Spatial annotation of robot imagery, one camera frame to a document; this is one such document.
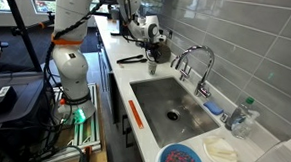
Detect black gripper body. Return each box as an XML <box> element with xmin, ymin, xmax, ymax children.
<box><xmin>144</xmin><ymin>40</ymin><xmax>163</xmax><ymax>56</ymax></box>

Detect black kitchen tongs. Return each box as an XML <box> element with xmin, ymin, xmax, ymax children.
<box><xmin>115</xmin><ymin>52</ymin><xmax>149</xmax><ymax>66</ymax></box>

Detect small chrome faucet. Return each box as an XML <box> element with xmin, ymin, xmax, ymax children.
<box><xmin>168</xmin><ymin>54</ymin><xmax>193</xmax><ymax>83</ymax></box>

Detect black coffee machine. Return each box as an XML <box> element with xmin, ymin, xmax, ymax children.
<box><xmin>109</xmin><ymin>8</ymin><xmax>132</xmax><ymax>37</ymax></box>

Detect stainless steel sink basin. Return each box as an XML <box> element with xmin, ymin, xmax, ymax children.
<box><xmin>125</xmin><ymin>74</ymin><xmax>224</xmax><ymax>152</ymax></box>

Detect tall chrome arched faucet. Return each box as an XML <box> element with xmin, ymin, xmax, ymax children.
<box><xmin>174</xmin><ymin>44</ymin><xmax>217</xmax><ymax>100</ymax></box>

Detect orange tape strip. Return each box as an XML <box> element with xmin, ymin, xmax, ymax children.
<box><xmin>126</xmin><ymin>99</ymin><xmax>146</xmax><ymax>130</ymax></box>

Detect blue sponge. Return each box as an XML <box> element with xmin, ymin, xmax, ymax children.
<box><xmin>202</xmin><ymin>99</ymin><xmax>226</xmax><ymax>116</ymax></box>

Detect plastic bottle with green cap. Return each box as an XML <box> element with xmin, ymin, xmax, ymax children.
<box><xmin>224</xmin><ymin>95</ymin><xmax>256</xmax><ymax>133</ymax></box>

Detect blue bowl of colourful beads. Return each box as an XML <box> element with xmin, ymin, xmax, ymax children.
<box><xmin>154</xmin><ymin>142</ymin><xmax>209</xmax><ymax>162</ymax></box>

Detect wooden base board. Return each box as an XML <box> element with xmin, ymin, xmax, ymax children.
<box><xmin>52</xmin><ymin>82</ymin><xmax>113</xmax><ymax>162</ymax></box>

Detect clear plastic cup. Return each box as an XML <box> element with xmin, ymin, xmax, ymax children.
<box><xmin>231</xmin><ymin>109</ymin><xmax>261</xmax><ymax>142</ymax></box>

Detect black tripod pole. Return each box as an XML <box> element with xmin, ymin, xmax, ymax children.
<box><xmin>0</xmin><ymin>0</ymin><xmax>58</xmax><ymax>75</ymax></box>

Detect black equipment case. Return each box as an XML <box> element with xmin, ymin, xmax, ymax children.
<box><xmin>0</xmin><ymin>69</ymin><xmax>54</xmax><ymax>131</ymax></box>

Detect black cabinet handle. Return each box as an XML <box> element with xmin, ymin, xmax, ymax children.
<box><xmin>124</xmin><ymin>125</ymin><xmax>136</xmax><ymax>149</ymax></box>
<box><xmin>120</xmin><ymin>114</ymin><xmax>131</xmax><ymax>135</ymax></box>

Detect orange velcro cable strap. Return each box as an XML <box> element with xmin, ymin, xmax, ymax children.
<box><xmin>50</xmin><ymin>34</ymin><xmax>84</xmax><ymax>49</ymax></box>

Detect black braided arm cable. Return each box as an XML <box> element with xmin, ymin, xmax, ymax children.
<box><xmin>42</xmin><ymin>0</ymin><xmax>115</xmax><ymax>90</ymax></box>

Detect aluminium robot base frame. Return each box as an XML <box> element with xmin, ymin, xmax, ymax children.
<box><xmin>49</xmin><ymin>80</ymin><xmax>106</xmax><ymax>154</ymax></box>

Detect black floor cable bundle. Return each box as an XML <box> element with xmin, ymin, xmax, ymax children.
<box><xmin>20</xmin><ymin>84</ymin><xmax>90</xmax><ymax>162</ymax></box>

